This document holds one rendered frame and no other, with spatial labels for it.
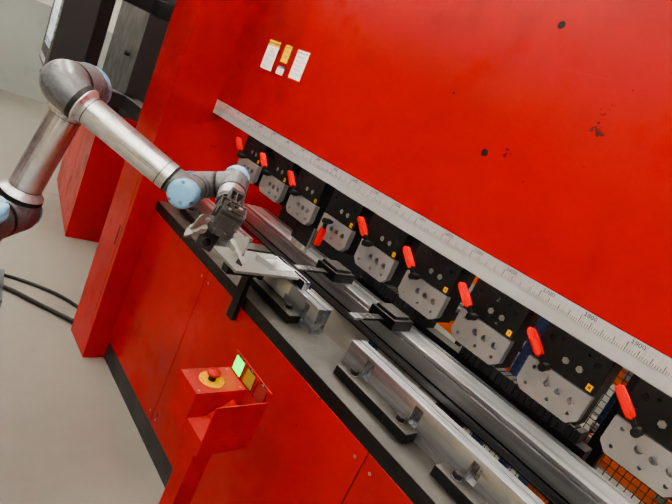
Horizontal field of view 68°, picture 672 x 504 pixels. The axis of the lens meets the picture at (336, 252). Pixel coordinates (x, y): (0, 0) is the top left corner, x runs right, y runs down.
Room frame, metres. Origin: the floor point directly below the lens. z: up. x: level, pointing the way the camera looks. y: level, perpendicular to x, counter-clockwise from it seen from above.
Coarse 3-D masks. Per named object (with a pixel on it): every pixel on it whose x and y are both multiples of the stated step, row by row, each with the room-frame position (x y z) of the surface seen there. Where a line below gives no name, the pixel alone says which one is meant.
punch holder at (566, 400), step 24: (552, 336) 1.06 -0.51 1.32; (528, 360) 1.07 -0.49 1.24; (552, 360) 1.04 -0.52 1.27; (576, 360) 1.01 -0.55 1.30; (600, 360) 0.99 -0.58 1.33; (528, 384) 1.05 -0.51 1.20; (552, 384) 1.02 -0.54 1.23; (576, 384) 1.00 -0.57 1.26; (600, 384) 0.97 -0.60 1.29; (552, 408) 1.01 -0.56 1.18; (576, 408) 0.98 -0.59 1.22
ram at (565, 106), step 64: (256, 0) 2.26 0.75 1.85; (320, 0) 1.96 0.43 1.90; (384, 0) 1.73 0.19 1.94; (448, 0) 1.55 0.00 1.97; (512, 0) 1.41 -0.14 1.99; (576, 0) 1.29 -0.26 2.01; (640, 0) 1.20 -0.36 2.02; (256, 64) 2.14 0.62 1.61; (320, 64) 1.86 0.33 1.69; (384, 64) 1.64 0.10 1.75; (448, 64) 1.48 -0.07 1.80; (512, 64) 1.35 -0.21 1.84; (576, 64) 1.24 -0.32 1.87; (640, 64) 1.15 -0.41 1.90; (320, 128) 1.76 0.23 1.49; (384, 128) 1.57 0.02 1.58; (448, 128) 1.41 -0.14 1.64; (512, 128) 1.29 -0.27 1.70; (576, 128) 1.19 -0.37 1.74; (640, 128) 1.11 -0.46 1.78; (384, 192) 1.49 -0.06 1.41; (448, 192) 1.35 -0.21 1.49; (512, 192) 1.23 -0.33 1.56; (576, 192) 1.14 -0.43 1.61; (640, 192) 1.06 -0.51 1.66; (448, 256) 1.29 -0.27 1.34; (512, 256) 1.18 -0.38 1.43; (576, 256) 1.09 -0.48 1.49; (640, 256) 1.02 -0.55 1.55; (640, 320) 0.98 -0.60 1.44
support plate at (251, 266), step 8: (216, 248) 1.57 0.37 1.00; (224, 248) 1.61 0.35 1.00; (224, 256) 1.53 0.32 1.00; (232, 256) 1.57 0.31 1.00; (248, 256) 1.63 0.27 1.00; (264, 256) 1.71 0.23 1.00; (272, 256) 1.75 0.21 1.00; (232, 264) 1.50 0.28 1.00; (248, 264) 1.56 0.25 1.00; (256, 264) 1.59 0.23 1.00; (240, 272) 1.48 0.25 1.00; (248, 272) 1.50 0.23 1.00; (256, 272) 1.52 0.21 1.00; (264, 272) 1.55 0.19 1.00; (272, 272) 1.59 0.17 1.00; (280, 272) 1.62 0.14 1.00; (288, 272) 1.66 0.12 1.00
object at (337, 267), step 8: (320, 264) 1.88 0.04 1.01; (328, 264) 1.87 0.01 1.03; (336, 264) 1.89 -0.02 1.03; (320, 272) 1.81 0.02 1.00; (328, 272) 1.84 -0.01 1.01; (336, 272) 1.83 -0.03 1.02; (344, 272) 1.86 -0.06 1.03; (336, 280) 1.82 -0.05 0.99; (344, 280) 1.85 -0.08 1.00; (352, 280) 1.88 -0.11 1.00
